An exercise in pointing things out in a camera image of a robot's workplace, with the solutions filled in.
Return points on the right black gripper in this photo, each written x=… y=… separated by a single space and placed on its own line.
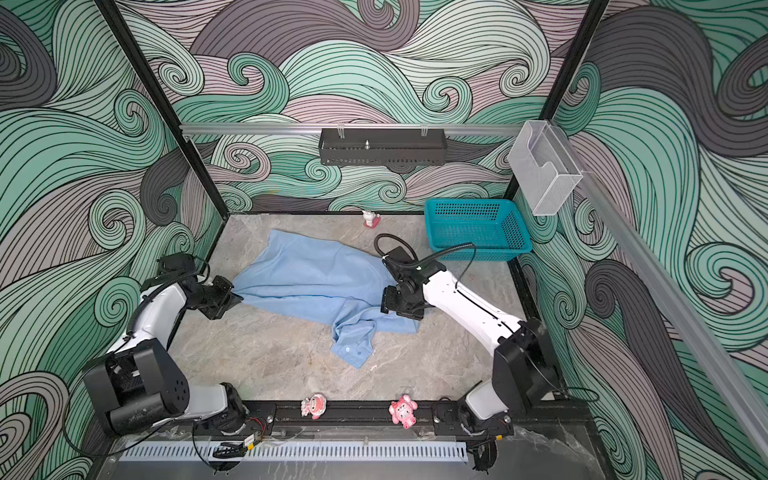
x=388 y=302

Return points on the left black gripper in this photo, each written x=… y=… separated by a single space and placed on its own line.
x=228 y=298

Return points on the light blue long sleeve shirt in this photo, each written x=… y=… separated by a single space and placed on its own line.
x=325 y=282

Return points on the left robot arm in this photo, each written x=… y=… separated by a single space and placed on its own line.
x=137 y=385

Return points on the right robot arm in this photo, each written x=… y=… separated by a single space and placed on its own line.
x=521 y=376

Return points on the pink pig plush toy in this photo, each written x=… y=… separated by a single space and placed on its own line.
x=403 y=410

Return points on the teal plastic basket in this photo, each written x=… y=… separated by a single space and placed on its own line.
x=482 y=230

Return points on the pink white plush toy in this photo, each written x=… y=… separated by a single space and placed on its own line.
x=313 y=406

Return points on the black front mounting rail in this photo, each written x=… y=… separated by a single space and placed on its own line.
x=442 y=417

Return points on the white slotted cable duct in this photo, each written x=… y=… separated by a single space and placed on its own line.
x=306 y=451

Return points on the black perforated wall tray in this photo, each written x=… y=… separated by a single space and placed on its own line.
x=399 y=150

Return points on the aluminium back wall rail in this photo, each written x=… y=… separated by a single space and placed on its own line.
x=274 y=128

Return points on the aluminium wall rail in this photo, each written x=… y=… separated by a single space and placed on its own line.
x=728 y=379
x=274 y=128

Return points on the clear acrylic wall box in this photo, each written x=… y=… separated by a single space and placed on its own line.
x=545 y=166

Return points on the aluminium right wall rail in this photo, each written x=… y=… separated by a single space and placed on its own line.
x=728 y=379

